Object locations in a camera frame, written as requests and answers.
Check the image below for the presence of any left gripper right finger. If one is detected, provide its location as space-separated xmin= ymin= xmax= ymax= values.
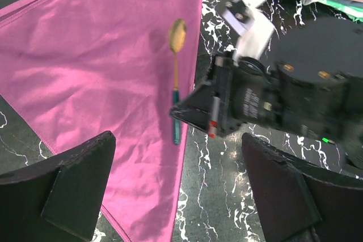
xmin=242 ymin=133 xmax=362 ymax=241

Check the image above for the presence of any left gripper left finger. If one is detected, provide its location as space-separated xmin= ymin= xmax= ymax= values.
xmin=1 ymin=131 xmax=116 ymax=241

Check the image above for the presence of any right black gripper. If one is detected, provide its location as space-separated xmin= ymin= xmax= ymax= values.
xmin=169 ymin=54 xmax=352 ymax=143

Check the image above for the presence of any gold spoon teal handle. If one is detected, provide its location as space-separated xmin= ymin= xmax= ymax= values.
xmin=168 ymin=18 xmax=188 ymax=146

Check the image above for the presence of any purple cloth napkin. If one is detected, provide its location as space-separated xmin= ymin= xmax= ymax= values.
xmin=1 ymin=0 xmax=202 ymax=241

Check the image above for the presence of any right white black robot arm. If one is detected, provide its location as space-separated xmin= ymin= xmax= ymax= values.
xmin=170 ymin=17 xmax=362 ymax=168

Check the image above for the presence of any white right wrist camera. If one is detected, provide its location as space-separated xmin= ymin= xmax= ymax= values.
xmin=222 ymin=0 xmax=275 ymax=62

